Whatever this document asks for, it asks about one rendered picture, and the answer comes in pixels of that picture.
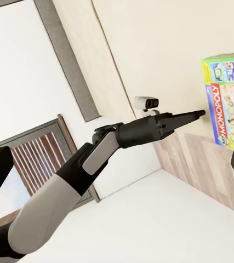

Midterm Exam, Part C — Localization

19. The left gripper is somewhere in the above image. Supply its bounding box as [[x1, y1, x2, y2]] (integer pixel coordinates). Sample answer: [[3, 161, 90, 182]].
[[129, 110, 206, 145]]

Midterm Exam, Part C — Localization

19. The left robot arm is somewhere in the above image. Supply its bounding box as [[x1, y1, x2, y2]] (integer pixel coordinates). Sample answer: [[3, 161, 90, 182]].
[[0, 96, 206, 263]]

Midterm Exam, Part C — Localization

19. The board game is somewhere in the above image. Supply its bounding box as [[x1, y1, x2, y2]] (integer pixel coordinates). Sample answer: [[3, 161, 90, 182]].
[[201, 54, 234, 154]]

